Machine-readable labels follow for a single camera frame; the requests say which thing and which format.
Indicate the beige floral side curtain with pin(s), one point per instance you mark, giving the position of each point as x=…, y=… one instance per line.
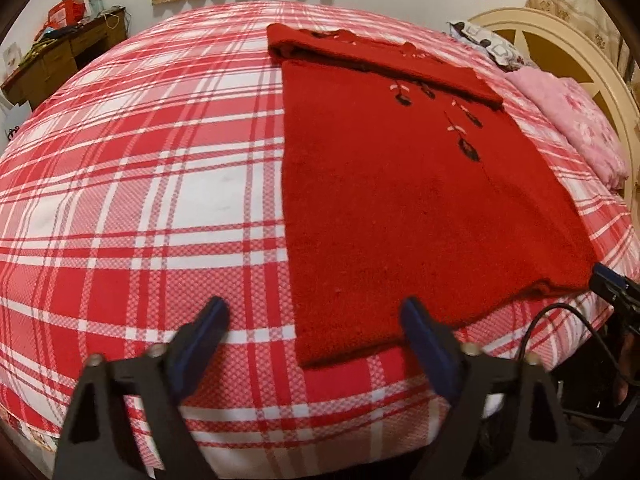
x=575, y=5

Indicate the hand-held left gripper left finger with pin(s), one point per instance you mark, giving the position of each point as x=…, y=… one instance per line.
x=200, y=345

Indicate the red gift box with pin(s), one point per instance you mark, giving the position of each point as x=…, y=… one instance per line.
x=62, y=12

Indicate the brown wooden desk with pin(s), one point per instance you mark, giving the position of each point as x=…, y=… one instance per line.
x=55, y=60

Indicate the white card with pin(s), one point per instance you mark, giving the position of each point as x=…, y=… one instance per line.
x=12, y=56

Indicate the cream wooden headboard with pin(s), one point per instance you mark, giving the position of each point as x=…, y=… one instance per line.
x=550, y=25

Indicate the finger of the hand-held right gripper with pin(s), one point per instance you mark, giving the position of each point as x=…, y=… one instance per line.
x=610, y=277

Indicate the red plaid bed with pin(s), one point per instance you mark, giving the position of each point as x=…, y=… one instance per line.
x=150, y=185

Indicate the grey patterned pillow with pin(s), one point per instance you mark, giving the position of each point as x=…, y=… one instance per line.
x=492, y=45

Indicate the pink floral pillow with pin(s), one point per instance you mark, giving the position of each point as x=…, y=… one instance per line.
x=575, y=120

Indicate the light blue packet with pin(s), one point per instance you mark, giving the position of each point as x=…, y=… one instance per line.
x=95, y=5

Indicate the red knitted sweater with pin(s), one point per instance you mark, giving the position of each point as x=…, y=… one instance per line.
x=400, y=210

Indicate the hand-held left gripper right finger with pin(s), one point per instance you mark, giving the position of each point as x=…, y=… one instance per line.
x=430, y=355

